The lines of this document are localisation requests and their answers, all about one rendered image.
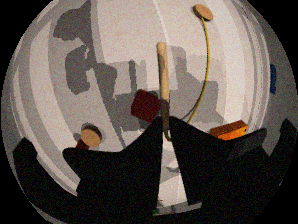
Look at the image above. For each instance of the brown round wooden button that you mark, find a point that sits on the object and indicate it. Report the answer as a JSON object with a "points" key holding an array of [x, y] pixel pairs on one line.
{"points": [[202, 12]]}

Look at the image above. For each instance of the tan wooden stick with yellow string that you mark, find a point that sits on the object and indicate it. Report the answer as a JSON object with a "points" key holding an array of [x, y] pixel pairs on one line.
{"points": [[164, 84]]}

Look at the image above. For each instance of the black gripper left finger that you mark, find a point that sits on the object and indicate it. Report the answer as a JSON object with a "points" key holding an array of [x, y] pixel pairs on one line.
{"points": [[136, 166]]}

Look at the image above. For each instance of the tan round disc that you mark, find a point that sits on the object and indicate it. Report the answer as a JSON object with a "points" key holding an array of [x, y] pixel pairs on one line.
{"points": [[91, 136]]}

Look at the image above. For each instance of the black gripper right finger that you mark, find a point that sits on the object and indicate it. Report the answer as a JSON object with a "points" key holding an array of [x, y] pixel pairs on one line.
{"points": [[203, 158]]}

